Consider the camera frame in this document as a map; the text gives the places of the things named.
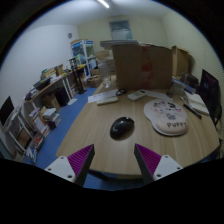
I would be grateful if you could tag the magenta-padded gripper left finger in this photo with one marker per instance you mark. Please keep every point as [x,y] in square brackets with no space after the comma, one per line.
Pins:
[81,159]

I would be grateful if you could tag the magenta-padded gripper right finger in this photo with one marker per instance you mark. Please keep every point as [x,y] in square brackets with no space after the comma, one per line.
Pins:
[149,159]

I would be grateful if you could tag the black computer mouse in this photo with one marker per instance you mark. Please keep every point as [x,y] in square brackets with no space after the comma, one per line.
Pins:
[121,127]

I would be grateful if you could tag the white printed mouse pad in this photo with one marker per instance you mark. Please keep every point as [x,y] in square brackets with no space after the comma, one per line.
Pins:
[166,115]

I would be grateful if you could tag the shelf unit with books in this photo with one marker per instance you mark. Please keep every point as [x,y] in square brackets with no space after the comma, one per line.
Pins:
[25,133]

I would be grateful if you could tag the flat white box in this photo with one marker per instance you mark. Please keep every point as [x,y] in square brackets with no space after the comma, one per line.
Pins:
[107,100]

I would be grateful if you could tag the white paper sheet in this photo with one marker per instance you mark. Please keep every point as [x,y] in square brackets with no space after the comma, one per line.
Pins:
[156,95]
[98,96]

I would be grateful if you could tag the black pen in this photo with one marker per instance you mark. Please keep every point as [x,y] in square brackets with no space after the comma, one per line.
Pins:
[192,111]

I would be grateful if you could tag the small dark clip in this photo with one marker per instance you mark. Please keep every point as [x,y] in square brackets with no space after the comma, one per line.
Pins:
[121,92]
[170,94]

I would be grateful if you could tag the white open notebook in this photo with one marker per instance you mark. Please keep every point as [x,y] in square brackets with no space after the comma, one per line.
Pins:
[198,102]

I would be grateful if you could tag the clear plastic container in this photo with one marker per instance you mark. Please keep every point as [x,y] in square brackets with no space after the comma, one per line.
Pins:
[177,88]

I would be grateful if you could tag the small brown cardboard box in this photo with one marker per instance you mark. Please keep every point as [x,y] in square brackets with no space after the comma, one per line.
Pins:
[94,81]

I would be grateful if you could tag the wooden side desk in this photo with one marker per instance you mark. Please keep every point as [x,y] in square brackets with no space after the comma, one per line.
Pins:
[50,85]

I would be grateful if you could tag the blue book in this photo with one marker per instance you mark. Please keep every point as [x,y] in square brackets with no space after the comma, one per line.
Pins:
[190,88]

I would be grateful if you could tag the black floor stand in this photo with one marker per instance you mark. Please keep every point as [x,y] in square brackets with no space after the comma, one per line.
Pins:
[80,75]

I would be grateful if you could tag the clear plastic jug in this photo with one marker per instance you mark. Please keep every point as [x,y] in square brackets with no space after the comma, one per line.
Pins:
[106,73]

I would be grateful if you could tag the large brown cardboard box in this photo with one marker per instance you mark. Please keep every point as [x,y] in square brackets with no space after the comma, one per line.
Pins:
[141,66]

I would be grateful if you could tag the open brown cardboard box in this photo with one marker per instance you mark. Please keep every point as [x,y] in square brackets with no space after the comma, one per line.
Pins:
[180,61]

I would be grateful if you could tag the glass-door display fridge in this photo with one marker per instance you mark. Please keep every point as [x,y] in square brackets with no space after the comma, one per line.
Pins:
[82,53]

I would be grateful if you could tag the window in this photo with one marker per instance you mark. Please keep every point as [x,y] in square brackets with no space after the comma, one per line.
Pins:
[120,30]

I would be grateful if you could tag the ceiling light tube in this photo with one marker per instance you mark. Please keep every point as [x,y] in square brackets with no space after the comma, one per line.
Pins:
[103,3]

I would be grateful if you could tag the round wall clock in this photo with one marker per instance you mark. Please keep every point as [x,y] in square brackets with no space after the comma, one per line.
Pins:
[70,35]

